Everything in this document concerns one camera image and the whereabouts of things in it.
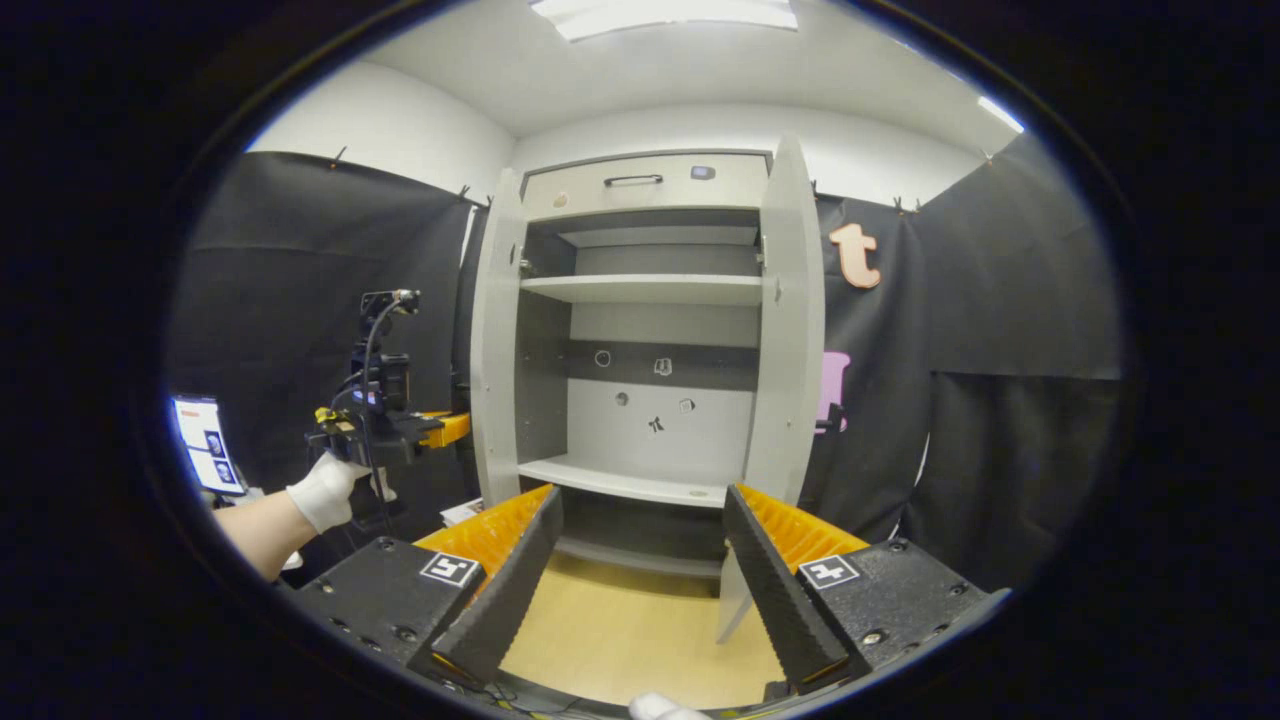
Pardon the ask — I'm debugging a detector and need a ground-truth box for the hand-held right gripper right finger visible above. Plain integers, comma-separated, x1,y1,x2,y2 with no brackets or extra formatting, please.
722,483,1010,697

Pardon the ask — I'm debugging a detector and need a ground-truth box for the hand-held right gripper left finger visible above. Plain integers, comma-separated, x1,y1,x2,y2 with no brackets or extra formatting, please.
290,484,565,692

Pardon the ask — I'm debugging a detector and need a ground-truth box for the cabinet door with heart sticker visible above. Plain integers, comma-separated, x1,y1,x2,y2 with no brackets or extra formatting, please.
469,167,527,512

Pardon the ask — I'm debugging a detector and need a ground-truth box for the grey double-door shoe cabinet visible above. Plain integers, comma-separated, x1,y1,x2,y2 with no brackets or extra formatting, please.
514,149,777,583

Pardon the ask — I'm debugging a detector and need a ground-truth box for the cabinet door with square stickers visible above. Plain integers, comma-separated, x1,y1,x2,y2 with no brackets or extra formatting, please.
714,132,828,647

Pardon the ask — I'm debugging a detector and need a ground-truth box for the grey cabinet shelf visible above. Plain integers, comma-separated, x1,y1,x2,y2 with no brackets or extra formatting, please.
516,454,747,510
518,272,765,308

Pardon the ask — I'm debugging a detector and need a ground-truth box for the grey cabinet drawer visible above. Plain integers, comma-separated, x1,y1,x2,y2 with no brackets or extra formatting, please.
521,151,772,224

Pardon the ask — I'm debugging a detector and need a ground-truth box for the display screen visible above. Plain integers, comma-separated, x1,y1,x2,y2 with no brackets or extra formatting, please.
170,396,250,499

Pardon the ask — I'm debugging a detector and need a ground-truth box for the black backdrop cloth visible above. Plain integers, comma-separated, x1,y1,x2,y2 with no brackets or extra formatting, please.
165,133,1127,593

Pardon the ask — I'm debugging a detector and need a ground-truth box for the long ceiling light panel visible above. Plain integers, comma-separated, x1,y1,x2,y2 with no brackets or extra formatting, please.
530,0,800,43

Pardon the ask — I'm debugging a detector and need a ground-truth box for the small ceiling light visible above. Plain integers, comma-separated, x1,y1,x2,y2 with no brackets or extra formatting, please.
976,95,1027,135

